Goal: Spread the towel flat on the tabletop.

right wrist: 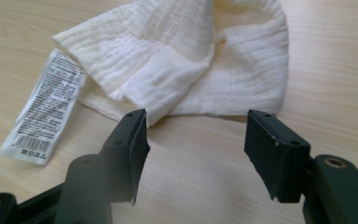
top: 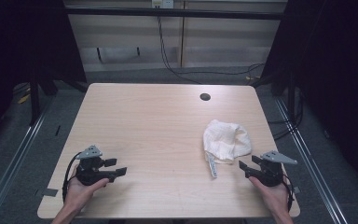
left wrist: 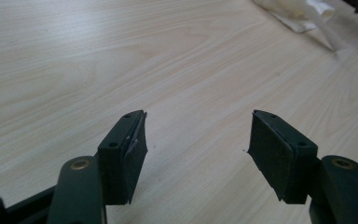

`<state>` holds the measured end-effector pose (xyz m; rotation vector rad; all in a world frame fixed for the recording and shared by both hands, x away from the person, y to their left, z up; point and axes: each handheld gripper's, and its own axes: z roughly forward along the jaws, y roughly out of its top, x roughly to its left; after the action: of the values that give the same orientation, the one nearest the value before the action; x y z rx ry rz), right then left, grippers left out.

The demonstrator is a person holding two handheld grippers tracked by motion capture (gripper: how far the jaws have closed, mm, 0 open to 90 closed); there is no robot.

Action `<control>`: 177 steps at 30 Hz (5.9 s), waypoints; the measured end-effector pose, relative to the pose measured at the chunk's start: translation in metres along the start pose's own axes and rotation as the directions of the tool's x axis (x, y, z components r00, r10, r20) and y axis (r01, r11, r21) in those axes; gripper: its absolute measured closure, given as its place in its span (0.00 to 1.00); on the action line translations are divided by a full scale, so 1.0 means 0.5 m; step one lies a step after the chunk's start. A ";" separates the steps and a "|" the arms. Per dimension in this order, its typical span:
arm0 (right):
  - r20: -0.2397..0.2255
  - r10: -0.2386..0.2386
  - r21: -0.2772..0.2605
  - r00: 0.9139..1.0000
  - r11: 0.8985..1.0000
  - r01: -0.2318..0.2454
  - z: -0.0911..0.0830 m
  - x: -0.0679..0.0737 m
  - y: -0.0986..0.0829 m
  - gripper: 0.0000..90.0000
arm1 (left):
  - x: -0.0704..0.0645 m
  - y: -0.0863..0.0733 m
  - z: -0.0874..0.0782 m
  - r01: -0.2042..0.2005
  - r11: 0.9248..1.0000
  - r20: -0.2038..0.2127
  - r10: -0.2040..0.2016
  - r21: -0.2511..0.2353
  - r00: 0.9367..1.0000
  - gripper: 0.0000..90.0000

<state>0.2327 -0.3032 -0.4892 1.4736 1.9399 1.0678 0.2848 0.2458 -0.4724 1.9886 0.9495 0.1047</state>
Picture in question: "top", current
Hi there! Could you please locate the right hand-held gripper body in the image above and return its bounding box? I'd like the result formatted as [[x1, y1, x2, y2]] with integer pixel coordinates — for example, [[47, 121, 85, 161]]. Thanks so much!
[[254, 149, 298, 188]]

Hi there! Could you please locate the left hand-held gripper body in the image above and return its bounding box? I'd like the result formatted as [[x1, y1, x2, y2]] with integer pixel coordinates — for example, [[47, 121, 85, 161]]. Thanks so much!
[[75, 145, 117, 187]]

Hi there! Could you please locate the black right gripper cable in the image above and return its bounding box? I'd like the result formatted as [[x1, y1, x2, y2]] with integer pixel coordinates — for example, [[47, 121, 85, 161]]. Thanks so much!
[[281, 173, 295, 213]]

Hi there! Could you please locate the metal floor rail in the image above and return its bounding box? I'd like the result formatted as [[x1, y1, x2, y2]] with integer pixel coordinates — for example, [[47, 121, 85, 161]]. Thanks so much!
[[274, 97, 350, 224], [0, 95, 54, 224]]

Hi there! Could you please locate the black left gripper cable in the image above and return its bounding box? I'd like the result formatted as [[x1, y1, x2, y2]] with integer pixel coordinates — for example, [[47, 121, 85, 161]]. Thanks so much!
[[62, 151, 82, 203]]

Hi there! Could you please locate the person's right hand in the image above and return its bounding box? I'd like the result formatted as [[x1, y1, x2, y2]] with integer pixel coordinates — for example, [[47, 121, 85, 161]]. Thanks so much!
[[248, 175, 294, 217]]

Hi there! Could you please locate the black curtain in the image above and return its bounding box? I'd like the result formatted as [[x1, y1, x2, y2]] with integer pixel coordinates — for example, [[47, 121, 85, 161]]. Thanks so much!
[[0, 0, 88, 153], [260, 0, 358, 198]]

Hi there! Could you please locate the white towel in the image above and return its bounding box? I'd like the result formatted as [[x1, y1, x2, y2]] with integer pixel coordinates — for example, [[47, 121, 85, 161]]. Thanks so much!
[[202, 119, 253, 179]]

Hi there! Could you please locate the person's left hand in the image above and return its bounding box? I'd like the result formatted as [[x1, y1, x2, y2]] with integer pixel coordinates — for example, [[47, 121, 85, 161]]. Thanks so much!
[[62, 164, 110, 213]]

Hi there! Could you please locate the black horizontal bar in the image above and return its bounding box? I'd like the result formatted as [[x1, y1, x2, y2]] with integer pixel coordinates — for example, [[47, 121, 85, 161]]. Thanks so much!
[[64, 7, 289, 21]]

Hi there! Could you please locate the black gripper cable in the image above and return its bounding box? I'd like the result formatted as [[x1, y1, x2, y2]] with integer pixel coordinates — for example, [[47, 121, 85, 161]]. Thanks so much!
[[62, 151, 82, 203], [281, 173, 295, 213]]

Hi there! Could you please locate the long black power cable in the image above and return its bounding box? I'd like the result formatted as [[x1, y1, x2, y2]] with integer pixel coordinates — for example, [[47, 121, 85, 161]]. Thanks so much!
[[156, 15, 266, 86]]

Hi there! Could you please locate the white wall socket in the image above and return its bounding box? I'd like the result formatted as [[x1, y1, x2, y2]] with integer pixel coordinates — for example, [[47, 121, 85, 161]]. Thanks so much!
[[151, 0, 175, 9]]

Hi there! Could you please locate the black metal stand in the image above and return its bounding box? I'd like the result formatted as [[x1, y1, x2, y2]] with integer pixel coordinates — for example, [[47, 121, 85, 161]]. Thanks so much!
[[28, 78, 42, 127], [286, 70, 296, 126]]

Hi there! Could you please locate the bundle of black floor cables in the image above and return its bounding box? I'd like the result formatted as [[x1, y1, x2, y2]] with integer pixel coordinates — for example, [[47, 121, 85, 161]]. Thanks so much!
[[267, 89, 305, 142]]

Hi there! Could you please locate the yellow floor object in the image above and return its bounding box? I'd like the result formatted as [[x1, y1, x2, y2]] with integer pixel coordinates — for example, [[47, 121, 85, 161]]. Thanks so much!
[[17, 93, 32, 105]]

